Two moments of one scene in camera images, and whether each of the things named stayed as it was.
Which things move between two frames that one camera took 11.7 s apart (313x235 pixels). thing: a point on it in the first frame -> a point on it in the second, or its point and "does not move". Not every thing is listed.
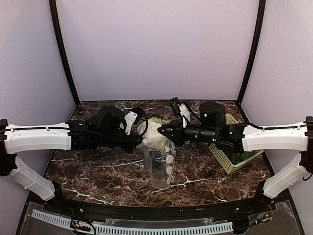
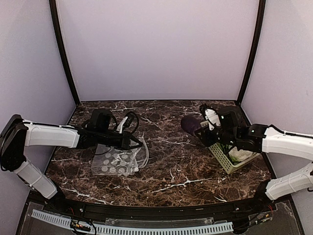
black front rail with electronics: [272, 212] does not move
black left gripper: [136, 140] does not move
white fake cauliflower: [153, 124] -> [240, 155]
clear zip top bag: [159, 151] -> [109, 160]
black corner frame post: [62, 50] does not move
